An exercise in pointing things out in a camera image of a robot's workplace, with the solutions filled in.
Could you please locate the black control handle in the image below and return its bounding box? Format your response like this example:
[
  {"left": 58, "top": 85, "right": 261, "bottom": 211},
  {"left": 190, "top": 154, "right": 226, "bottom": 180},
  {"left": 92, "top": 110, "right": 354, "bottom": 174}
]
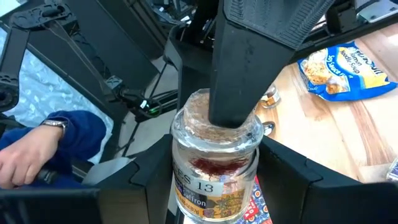
[{"left": 32, "top": 167, "right": 63, "bottom": 186}]

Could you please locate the silver wristwatch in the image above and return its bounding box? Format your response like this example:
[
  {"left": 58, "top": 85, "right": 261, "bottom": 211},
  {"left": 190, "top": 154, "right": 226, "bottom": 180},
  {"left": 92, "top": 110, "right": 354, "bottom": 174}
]
[{"left": 39, "top": 119, "right": 68, "bottom": 130}]

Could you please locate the saffron glass jar cork lid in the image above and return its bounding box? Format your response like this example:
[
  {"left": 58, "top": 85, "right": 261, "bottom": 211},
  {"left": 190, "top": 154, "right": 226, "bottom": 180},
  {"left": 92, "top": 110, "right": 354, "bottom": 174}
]
[{"left": 170, "top": 88, "right": 265, "bottom": 223}]

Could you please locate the small glass spice jar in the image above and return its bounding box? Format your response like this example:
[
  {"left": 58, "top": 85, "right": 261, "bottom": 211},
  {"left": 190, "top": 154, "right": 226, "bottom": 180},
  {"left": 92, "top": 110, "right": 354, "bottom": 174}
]
[{"left": 259, "top": 84, "right": 282, "bottom": 110}]

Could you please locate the person's hand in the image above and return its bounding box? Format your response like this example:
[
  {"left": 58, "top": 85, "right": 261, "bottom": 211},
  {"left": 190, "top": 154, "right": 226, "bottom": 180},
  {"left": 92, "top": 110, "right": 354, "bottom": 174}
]
[{"left": 0, "top": 124, "right": 65, "bottom": 189}]

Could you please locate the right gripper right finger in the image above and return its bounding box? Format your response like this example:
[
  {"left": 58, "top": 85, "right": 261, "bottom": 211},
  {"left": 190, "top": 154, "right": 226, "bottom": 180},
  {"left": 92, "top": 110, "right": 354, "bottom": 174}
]
[{"left": 257, "top": 136, "right": 386, "bottom": 224}]

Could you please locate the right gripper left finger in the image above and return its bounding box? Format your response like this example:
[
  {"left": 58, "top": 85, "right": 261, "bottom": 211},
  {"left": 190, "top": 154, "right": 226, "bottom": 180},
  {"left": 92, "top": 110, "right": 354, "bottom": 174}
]
[{"left": 96, "top": 134, "right": 174, "bottom": 224}]

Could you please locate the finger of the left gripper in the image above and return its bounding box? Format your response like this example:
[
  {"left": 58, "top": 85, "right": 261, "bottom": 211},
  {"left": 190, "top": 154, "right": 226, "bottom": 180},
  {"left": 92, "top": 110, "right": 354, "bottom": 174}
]
[{"left": 207, "top": 0, "right": 336, "bottom": 129}]

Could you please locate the blue soy sauce ramen packet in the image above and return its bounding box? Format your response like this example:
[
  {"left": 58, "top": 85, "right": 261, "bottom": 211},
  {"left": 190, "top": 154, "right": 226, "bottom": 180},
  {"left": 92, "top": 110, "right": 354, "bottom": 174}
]
[{"left": 297, "top": 40, "right": 398, "bottom": 103}]

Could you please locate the white bubble wrap sheet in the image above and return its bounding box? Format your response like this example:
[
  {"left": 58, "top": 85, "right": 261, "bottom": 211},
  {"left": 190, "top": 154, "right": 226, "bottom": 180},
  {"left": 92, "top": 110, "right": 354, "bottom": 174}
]
[{"left": 0, "top": 27, "right": 114, "bottom": 162}]

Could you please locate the person's forearm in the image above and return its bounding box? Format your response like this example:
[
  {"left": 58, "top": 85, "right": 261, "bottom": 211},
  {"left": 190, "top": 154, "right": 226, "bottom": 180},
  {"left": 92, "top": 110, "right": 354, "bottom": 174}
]
[{"left": 0, "top": 110, "right": 108, "bottom": 187}]

